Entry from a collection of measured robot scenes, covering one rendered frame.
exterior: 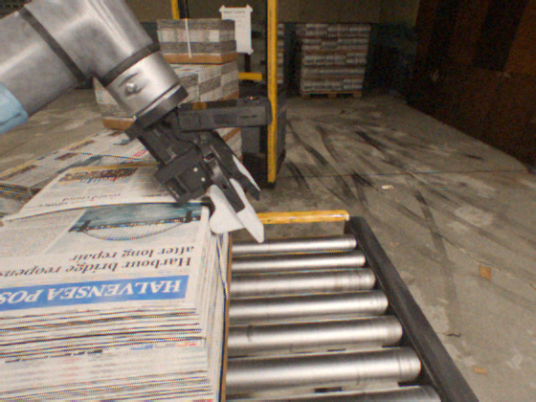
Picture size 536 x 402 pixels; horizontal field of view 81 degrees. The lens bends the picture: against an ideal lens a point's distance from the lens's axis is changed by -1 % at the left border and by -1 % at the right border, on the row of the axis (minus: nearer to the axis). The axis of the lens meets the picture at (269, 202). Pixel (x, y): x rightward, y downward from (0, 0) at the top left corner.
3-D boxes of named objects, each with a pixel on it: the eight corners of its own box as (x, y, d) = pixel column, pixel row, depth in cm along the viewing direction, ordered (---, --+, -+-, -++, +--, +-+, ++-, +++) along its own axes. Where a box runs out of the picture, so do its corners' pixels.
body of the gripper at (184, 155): (191, 185, 47) (135, 117, 42) (239, 155, 46) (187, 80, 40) (184, 211, 41) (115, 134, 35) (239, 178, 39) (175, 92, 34)
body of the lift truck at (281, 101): (202, 177, 299) (192, 89, 260) (223, 156, 345) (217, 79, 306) (274, 185, 284) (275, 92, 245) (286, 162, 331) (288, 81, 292)
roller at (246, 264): (166, 271, 74) (162, 254, 72) (361, 261, 77) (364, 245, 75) (161, 285, 70) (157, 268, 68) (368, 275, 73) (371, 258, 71)
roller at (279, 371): (133, 378, 52) (126, 357, 50) (410, 359, 55) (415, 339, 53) (122, 410, 47) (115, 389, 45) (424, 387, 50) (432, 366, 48)
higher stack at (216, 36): (184, 215, 238) (153, 18, 175) (200, 197, 263) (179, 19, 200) (232, 223, 230) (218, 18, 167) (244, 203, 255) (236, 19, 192)
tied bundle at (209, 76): (139, 114, 173) (130, 69, 161) (167, 103, 198) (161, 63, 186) (203, 119, 165) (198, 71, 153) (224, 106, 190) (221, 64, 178)
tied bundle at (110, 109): (102, 129, 148) (89, 77, 137) (141, 114, 173) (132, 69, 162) (174, 135, 140) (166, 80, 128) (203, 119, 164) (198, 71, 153)
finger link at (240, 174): (231, 200, 54) (197, 172, 47) (259, 183, 53) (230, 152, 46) (234, 214, 52) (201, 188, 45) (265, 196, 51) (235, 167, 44)
